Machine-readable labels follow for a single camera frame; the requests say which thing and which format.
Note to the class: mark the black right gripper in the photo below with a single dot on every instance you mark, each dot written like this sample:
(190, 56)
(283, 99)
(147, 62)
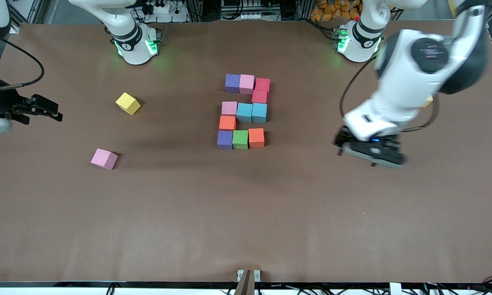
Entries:
(1, 104)

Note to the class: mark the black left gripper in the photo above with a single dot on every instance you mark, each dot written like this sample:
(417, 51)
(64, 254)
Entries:
(342, 137)

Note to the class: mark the orange foam cube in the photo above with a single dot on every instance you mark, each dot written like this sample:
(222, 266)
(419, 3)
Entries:
(227, 123)
(256, 137)

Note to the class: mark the blue foam cube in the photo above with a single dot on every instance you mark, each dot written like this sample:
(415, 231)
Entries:
(244, 112)
(259, 112)

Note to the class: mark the red foam cube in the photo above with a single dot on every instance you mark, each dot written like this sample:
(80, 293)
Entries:
(259, 96)
(262, 84)

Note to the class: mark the green foam cube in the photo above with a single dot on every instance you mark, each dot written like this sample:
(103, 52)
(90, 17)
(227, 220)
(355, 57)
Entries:
(240, 139)

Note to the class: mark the pink foam cube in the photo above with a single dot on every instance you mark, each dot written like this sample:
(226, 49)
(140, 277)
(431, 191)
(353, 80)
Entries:
(104, 159)
(229, 108)
(247, 84)

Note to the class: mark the purple foam cube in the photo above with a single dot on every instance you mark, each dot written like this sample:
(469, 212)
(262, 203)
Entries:
(225, 139)
(232, 83)

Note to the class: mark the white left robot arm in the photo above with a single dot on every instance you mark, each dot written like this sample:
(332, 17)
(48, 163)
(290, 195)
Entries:
(397, 90)

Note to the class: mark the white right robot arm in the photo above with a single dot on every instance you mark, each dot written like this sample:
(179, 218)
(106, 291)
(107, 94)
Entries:
(123, 28)

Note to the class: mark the yellow foam cube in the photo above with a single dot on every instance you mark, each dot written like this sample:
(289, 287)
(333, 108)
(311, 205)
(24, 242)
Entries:
(128, 103)
(427, 102)

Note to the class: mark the bag of orange items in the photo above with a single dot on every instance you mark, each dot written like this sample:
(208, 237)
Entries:
(336, 10)

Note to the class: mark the white tag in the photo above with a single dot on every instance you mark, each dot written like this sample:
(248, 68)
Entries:
(395, 289)

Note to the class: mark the small white power strip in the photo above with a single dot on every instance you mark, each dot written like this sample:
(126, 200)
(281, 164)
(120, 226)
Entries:
(250, 16)

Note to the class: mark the large white power strip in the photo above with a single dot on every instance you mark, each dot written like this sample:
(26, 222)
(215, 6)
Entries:
(164, 10)

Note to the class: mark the aluminium frame strut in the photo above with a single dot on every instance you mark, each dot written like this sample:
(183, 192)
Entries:
(24, 12)

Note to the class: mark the aluminium frame post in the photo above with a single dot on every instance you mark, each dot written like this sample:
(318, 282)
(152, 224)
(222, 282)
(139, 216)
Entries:
(305, 9)
(194, 10)

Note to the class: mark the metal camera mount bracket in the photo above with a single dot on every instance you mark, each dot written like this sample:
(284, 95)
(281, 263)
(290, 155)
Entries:
(248, 275)

